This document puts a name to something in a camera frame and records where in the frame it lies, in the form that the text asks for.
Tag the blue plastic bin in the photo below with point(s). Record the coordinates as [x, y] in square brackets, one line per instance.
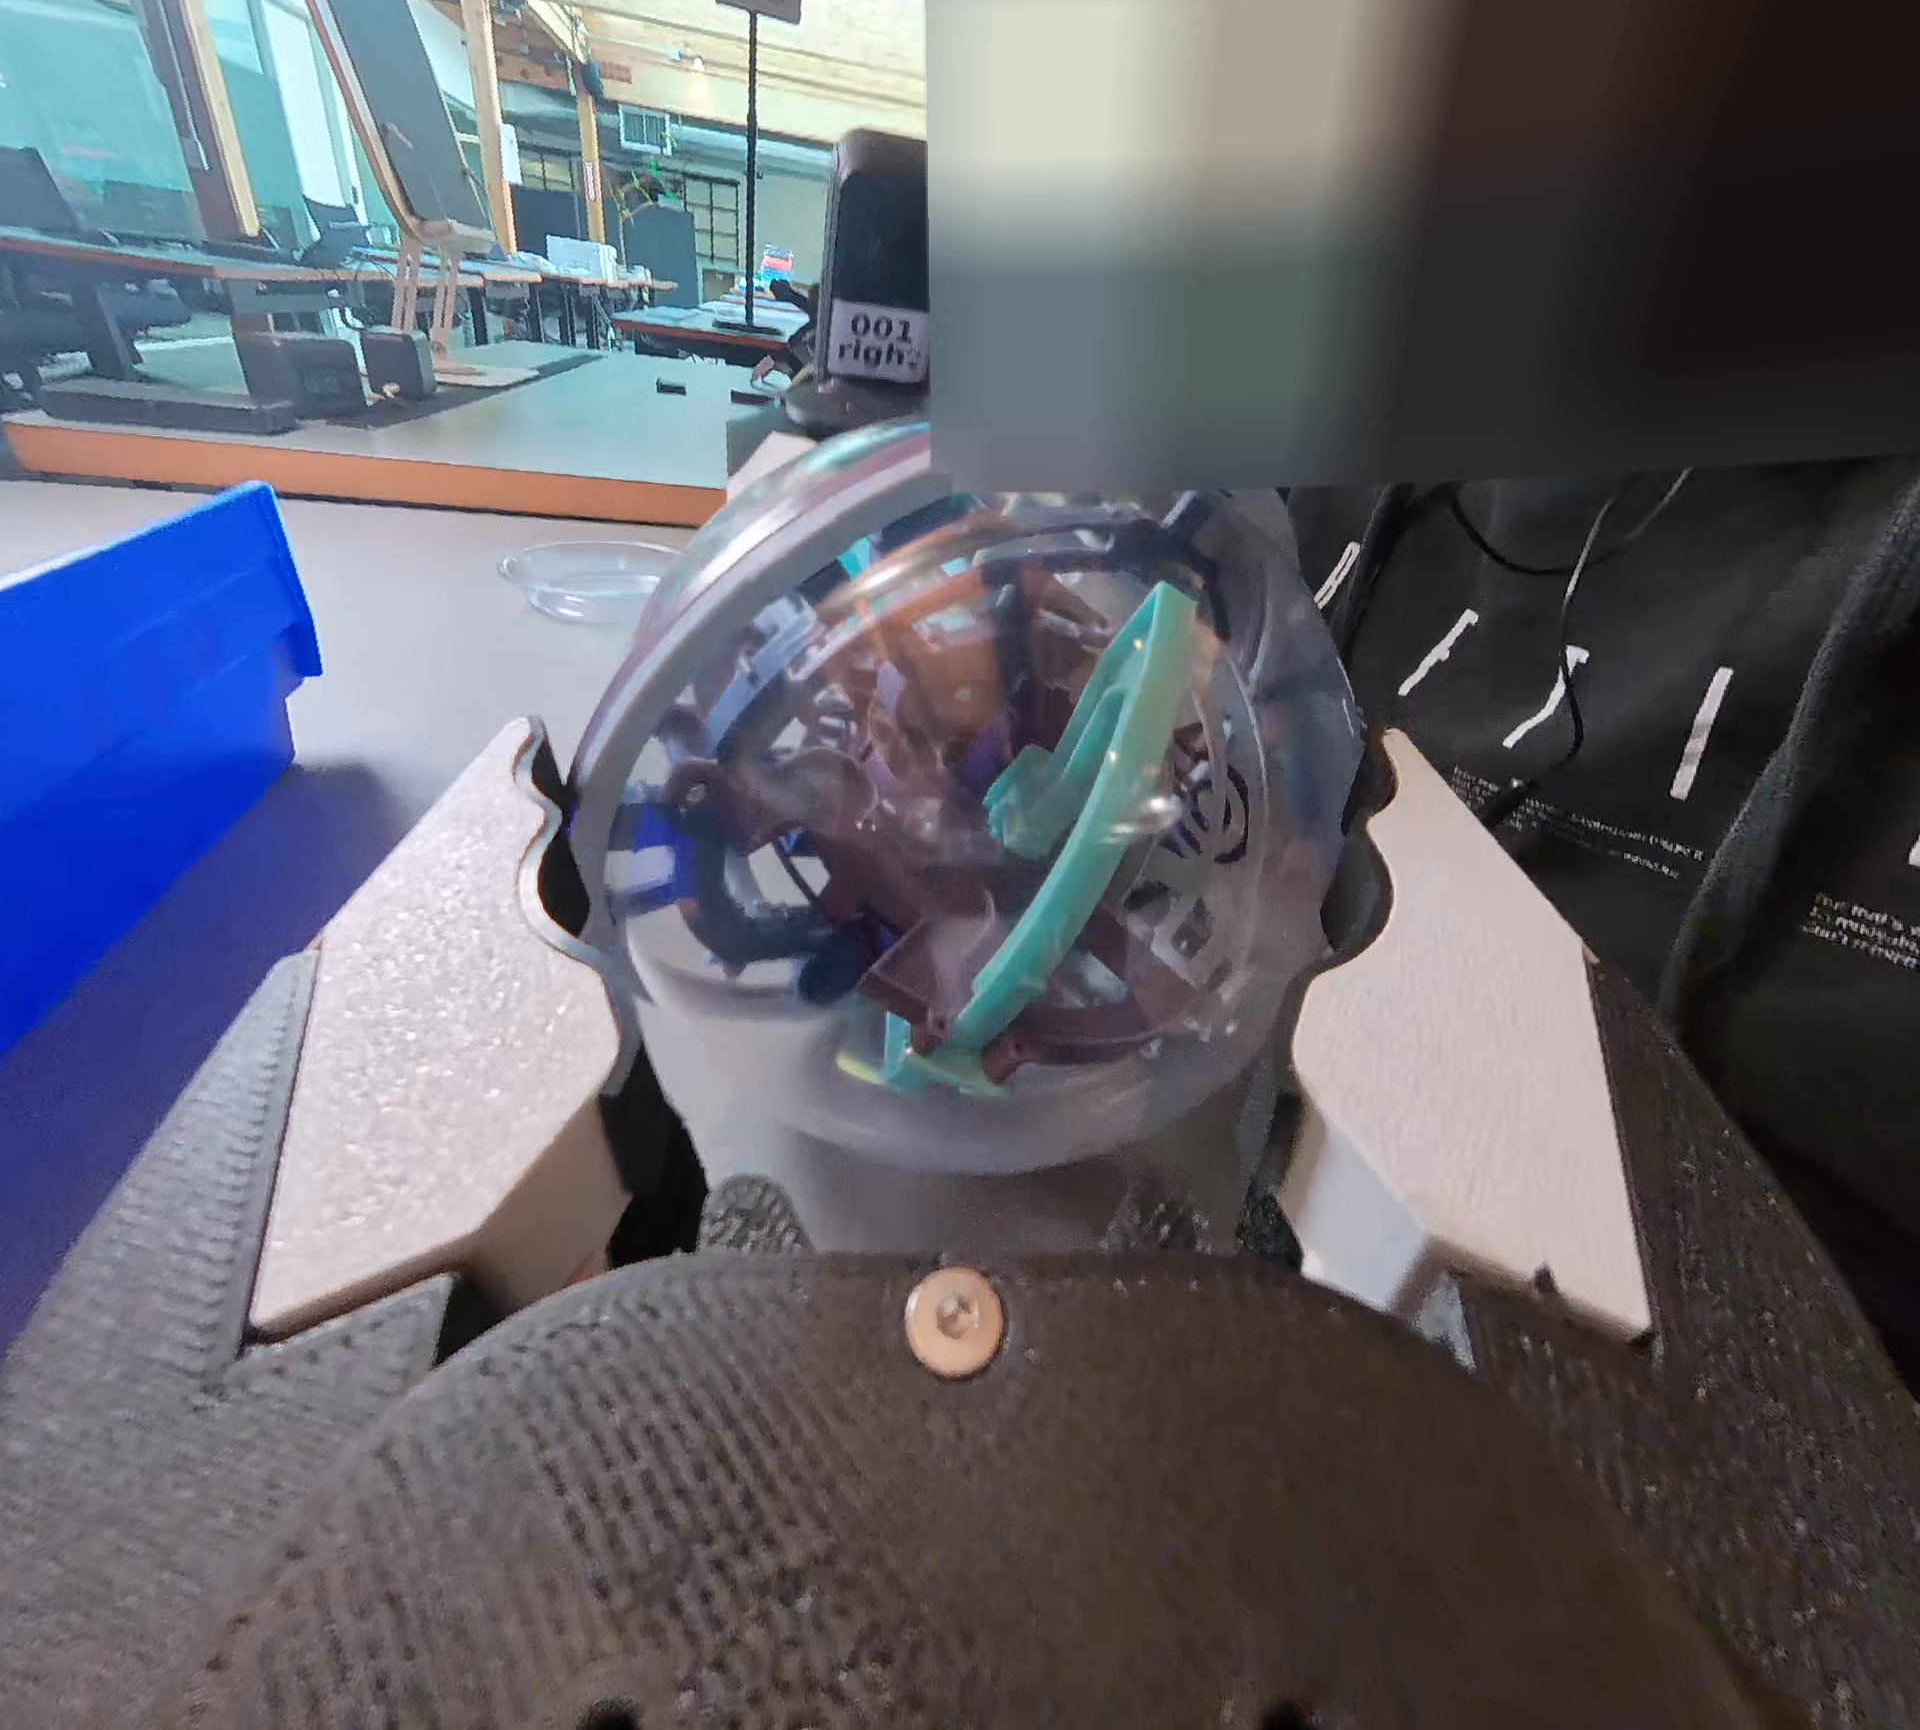
[136, 740]

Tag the clear plastic dish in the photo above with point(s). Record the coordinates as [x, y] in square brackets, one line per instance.
[587, 578]

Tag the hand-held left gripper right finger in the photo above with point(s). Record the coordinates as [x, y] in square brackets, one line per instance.
[1470, 1071]

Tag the grey desk with wooden edge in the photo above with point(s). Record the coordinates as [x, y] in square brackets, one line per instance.
[421, 440]

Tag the clear maze ball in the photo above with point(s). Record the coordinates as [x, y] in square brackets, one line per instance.
[961, 800]

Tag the person's black printed jacket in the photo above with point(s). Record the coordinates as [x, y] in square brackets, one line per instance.
[1681, 740]

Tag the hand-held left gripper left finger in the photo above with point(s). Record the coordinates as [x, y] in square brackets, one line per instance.
[437, 1071]

